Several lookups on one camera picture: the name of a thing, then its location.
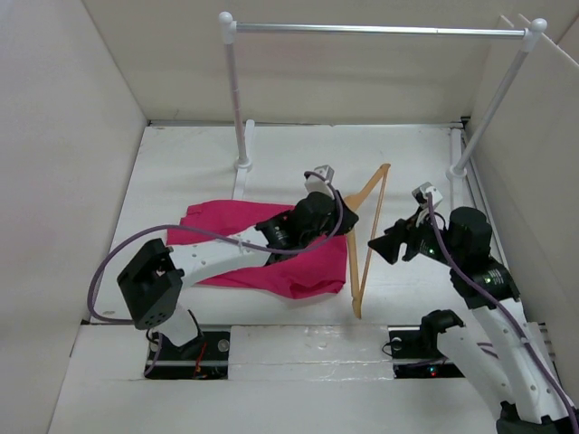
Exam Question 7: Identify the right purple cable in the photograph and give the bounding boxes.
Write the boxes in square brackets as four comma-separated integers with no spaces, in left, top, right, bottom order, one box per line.
[422,192,579,426]

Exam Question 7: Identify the purple cable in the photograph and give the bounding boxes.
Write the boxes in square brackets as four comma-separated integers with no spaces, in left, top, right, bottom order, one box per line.
[422,192,579,426]
[86,170,347,376]

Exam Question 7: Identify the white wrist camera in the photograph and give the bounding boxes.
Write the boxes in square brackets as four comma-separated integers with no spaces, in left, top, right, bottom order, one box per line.
[304,165,335,197]
[412,182,443,209]

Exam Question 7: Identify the pink trousers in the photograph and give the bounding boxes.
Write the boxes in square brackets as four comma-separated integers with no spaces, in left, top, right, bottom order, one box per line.
[166,200,347,299]

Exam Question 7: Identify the aluminium table edge rail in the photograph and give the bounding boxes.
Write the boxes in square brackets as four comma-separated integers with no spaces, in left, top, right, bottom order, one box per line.
[147,119,464,128]

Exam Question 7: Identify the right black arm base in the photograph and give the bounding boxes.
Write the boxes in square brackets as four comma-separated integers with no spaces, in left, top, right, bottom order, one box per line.
[382,325,463,380]

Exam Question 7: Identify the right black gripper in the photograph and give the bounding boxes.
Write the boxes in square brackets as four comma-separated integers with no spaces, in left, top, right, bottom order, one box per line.
[366,205,462,267]

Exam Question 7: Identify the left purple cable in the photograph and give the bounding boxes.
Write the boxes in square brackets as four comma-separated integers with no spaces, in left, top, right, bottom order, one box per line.
[86,170,347,376]

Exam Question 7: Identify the wooden clothes hanger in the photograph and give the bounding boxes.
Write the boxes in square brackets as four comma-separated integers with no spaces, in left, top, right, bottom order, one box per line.
[342,162,393,321]

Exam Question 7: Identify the white metal clothes rack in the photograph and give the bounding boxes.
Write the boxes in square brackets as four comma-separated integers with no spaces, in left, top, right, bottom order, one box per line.
[218,12,548,208]

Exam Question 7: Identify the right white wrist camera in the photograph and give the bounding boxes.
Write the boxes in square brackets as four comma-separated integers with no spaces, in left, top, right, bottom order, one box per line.
[412,182,443,209]

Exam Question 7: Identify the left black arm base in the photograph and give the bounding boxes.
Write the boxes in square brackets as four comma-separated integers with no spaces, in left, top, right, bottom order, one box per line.
[144,329,231,381]

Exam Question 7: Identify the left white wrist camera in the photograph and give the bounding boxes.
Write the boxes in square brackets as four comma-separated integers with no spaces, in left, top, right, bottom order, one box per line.
[304,165,335,197]

